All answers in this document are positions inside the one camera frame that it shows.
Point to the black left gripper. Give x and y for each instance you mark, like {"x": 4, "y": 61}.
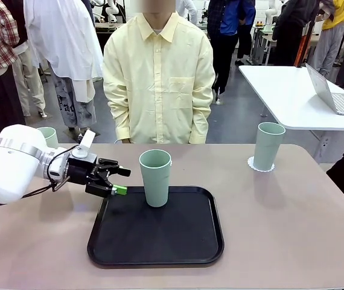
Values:
{"x": 81, "y": 173}

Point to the mint green plastic cup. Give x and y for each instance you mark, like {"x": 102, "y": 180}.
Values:
{"x": 52, "y": 137}
{"x": 155, "y": 187}
{"x": 267, "y": 148}

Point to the white scalloped paper coaster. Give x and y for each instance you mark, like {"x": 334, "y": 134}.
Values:
{"x": 250, "y": 163}

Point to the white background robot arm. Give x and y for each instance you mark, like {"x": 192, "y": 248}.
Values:
{"x": 109, "y": 9}
{"x": 270, "y": 15}

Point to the person's left forearm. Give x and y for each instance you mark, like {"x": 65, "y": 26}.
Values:
{"x": 202, "y": 117}

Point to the person's right forearm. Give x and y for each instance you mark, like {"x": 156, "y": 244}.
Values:
{"x": 117, "y": 114}

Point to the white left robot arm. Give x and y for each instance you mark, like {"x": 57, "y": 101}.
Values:
{"x": 12, "y": 163}

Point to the black plastic serving tray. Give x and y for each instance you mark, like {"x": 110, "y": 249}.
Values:
{"x": 160, "y": 238}

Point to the person in yellow shirt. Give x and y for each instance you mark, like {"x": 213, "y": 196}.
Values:
{"x": 160, "y": 75}

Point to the person in beige trousers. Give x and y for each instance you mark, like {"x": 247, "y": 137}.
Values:
{"x": 30, "y": 84}

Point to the white folding table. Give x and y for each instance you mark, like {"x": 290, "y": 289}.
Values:
{"x": 280, "y": 87}

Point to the person in blue shirt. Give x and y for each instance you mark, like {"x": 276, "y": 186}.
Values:
{"x": 229, "y": 18}

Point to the orange and black stand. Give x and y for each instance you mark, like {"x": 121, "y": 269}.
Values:
{"x": 304, "y": 45}

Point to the person in black jacket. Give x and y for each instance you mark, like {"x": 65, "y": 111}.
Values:
{"x": 292, "y": 27}

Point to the silver open laptop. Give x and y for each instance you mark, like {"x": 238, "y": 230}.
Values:
{"x": 341, "y": 102}

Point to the person in yellow jacket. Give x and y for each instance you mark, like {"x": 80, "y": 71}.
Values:
{"x": 338, "y": 15}

